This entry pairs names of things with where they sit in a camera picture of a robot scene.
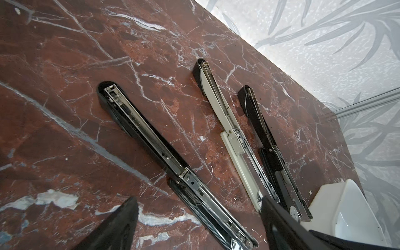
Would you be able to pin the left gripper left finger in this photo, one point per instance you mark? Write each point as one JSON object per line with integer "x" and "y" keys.
{"x": 116, "y": 232}

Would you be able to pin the black stapler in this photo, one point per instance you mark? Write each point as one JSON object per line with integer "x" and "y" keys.
{"x": 274, "y": 164}
{"x": 192, "y": 191}

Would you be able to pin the beige stapler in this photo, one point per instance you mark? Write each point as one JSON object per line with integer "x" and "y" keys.
{"x": 246, "y": 163}

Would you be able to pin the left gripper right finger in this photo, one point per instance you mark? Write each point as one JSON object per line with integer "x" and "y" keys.
{"x": 283, "y": 232}

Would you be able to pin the white oval tray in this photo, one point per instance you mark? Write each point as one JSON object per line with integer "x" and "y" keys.
{"x": 342, "y": 211}

